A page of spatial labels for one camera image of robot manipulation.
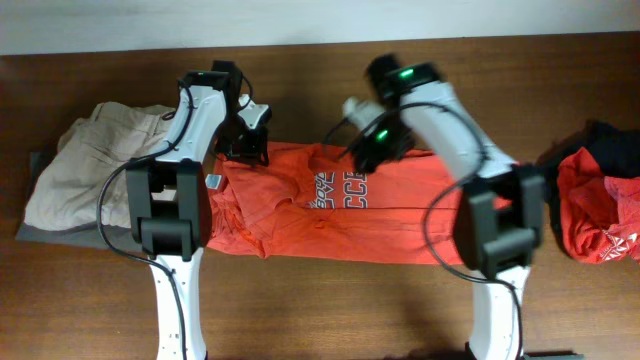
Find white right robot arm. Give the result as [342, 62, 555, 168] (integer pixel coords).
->
[343, 54, 544, 359]

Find red patterned garment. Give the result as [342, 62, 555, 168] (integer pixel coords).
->
[557, 147, 639, 264]

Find orange soccer t-shirt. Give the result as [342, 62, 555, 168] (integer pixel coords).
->
[208, 142, 461, 265]

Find grey folded garment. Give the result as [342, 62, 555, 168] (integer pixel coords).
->
[15, 150, 141, 253]

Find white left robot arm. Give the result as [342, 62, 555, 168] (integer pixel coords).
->
[125, 60, 271, 359]

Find beige folded shorts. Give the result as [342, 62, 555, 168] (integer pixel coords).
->
[24, 102, 172, 231]

